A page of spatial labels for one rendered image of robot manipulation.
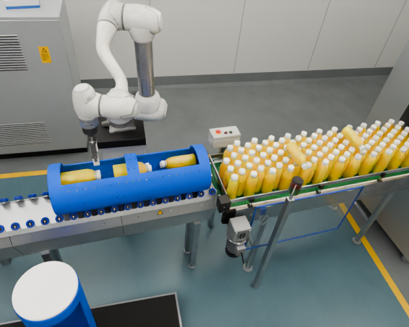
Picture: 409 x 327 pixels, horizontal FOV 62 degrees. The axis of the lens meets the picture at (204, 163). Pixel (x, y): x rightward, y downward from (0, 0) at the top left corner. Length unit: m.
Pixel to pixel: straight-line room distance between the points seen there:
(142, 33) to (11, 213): 1.25
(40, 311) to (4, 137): 2.34
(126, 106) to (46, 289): 0.90
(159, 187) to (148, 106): 0.56
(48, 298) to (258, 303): 1.65
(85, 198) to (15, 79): 1.72
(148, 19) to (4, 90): 1.89
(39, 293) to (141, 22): 1.38
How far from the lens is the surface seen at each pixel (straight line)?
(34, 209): 2.21
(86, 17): 4.41
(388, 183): 2.80
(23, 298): 1.80
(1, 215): 2.26
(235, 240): 2.18
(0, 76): 3.39
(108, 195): 1.91
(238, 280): 2.92
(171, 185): 1.93
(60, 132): 3.66
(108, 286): 2.89
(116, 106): 1.56
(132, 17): 1.90
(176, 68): 4.75
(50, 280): 1.80
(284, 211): 2.09
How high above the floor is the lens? 2.57
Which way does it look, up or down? 44 degrees down
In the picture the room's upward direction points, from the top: 7 degrees clockwise
